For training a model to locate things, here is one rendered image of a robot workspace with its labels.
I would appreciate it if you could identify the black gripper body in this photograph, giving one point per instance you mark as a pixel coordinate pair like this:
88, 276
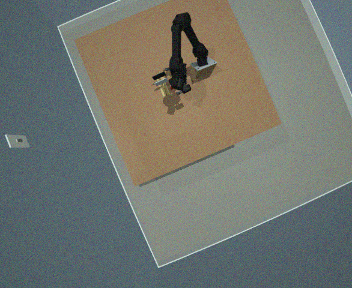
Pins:
186, 88

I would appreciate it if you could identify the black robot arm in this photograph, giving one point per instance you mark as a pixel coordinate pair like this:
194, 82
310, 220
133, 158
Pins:
182, 23

